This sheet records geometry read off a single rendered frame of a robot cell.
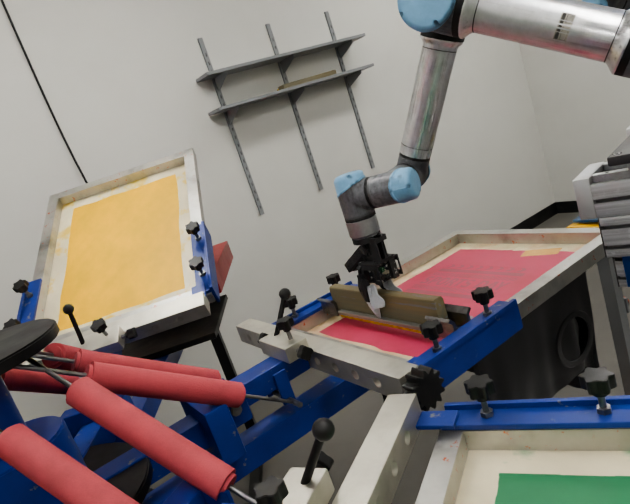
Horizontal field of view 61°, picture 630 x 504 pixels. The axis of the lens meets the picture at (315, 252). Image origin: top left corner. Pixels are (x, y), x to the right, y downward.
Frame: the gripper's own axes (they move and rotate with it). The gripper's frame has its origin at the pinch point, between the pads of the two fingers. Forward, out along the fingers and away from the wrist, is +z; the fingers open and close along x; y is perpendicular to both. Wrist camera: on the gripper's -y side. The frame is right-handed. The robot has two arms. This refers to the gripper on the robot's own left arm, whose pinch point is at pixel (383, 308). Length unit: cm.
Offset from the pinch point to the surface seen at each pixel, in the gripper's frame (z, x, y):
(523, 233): 2, 57, 1
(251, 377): -3.2, -39.5, 2.0
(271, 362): -3.2, -33.5, 0.6
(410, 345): 5.4, -5.0, 12.7
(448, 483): 2, -37, 54
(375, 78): -65, 197, -200
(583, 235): 3, 57, 20
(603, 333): 101, 167, -51
